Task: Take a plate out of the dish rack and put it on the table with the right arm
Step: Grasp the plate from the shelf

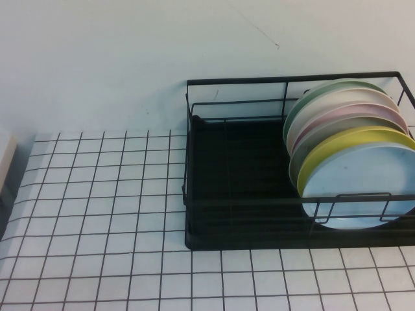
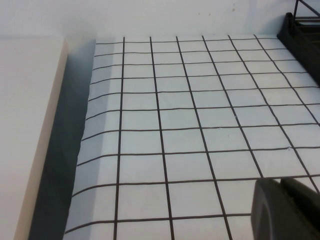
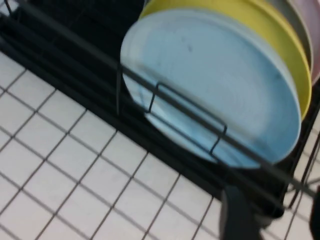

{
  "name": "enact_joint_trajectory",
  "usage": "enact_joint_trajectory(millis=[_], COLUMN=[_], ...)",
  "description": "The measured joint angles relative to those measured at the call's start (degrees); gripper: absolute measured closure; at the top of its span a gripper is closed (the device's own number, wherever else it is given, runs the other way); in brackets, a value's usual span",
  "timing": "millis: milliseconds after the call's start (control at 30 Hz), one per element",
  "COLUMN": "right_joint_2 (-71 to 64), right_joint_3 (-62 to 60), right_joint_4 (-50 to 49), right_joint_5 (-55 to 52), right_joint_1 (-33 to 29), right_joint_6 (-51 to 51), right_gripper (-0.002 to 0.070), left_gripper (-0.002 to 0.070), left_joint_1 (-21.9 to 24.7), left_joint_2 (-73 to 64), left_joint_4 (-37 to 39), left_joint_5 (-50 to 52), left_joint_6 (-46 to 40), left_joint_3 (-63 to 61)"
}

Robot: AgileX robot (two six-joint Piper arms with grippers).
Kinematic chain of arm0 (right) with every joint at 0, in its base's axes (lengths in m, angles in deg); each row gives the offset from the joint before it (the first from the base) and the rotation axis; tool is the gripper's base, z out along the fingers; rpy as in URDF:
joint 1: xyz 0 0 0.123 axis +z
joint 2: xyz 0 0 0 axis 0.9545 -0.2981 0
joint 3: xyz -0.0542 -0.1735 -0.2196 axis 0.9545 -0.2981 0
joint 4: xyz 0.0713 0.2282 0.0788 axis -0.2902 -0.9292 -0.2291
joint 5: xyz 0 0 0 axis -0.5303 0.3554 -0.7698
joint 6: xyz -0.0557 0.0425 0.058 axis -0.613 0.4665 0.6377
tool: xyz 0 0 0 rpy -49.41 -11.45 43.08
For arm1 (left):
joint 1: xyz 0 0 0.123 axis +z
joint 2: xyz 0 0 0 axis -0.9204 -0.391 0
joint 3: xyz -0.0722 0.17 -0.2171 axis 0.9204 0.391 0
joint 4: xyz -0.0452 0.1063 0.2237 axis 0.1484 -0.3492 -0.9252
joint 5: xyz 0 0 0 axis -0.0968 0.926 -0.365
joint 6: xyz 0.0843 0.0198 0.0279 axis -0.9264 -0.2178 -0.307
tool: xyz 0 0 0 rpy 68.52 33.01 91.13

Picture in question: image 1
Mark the light blue plate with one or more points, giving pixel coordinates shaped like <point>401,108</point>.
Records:
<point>353,175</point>

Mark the pink plate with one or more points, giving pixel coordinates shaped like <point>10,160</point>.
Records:
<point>340,111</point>

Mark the grey-green plate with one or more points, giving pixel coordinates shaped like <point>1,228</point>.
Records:
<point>308,145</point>

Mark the beige block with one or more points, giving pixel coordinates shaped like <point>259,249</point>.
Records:
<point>7,155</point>

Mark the yellow plate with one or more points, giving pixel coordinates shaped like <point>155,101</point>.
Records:
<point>327,145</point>

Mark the cream white plate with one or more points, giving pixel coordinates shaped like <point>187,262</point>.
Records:
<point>321,107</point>

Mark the mint green plate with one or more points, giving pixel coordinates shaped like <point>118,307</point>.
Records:
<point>304,97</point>

